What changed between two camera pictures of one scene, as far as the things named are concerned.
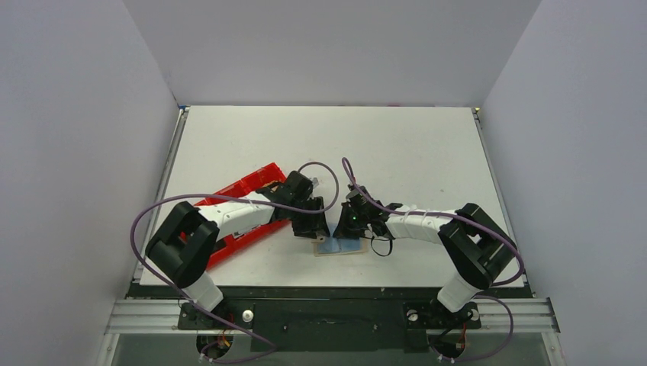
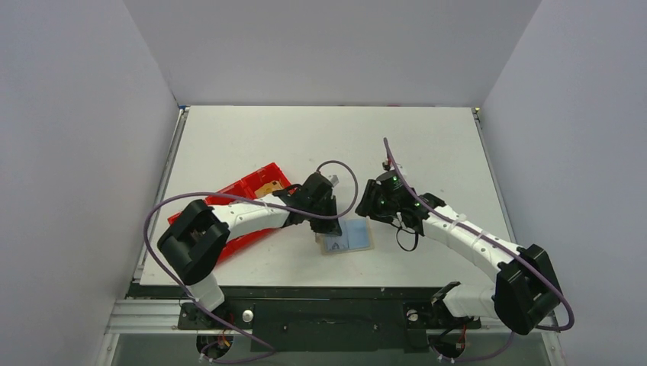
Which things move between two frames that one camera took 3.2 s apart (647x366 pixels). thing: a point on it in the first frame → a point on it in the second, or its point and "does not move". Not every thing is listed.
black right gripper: (349, 222) → (368, 203)
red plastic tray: (248, 188) does not move
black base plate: (325, 319) does not move
